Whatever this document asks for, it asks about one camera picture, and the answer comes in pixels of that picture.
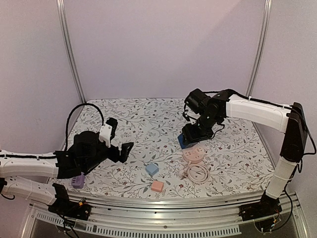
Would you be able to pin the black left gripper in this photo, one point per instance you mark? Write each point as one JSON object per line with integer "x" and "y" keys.
{"x": 123, "y": 153}

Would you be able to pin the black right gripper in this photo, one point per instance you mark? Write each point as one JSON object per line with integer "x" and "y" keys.
{"x": 195, "y": 132}

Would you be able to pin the blue cube socket adapter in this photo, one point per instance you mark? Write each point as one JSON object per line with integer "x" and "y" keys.
{"x": 184, "y": 144}

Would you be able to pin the light blue plug adapter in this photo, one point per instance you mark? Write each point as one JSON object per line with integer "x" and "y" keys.
{"x": 151, "y": 169}

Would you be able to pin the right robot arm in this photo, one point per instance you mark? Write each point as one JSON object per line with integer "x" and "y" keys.
{"x": 286, "y": 119}

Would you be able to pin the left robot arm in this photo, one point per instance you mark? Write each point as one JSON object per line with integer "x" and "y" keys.
{"x": 88, "y": 150}

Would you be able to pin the pink plug adapter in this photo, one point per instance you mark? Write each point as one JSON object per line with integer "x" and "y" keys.
{"x": 157, "y": 186}

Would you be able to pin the pink round power strip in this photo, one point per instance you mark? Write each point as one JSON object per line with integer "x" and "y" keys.
{"x": 193, "y": 155}

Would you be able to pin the floral table cloth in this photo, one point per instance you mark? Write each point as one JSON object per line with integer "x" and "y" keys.
{"x": 236, "y": 158}

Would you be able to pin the purple power strip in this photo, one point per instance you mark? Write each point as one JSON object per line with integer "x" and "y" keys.
{"x": 78, "y": 181}

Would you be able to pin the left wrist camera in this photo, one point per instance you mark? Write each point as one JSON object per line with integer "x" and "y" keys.
{"x": 105, "y": 135}

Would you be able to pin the aluminium front rail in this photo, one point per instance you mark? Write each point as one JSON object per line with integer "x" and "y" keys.
{"x": 208, "y": 217}

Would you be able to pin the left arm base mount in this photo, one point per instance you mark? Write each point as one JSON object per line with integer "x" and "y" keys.
{"x": 65, "y": 207}

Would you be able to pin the right aluminium frame post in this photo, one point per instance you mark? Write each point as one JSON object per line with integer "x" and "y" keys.
{"x": 260, "y": 47}

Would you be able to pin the aluminium frame post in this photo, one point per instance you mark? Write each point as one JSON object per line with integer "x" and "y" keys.
{"x": 260, "y": 47}
{"x": 69, "y": 50}

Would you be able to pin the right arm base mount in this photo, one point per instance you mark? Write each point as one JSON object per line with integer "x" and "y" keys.
{"x": 267, "y": 206}

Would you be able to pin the left aluminium frame post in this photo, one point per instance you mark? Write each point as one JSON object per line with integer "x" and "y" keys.
{"x": 69, "y": 50}

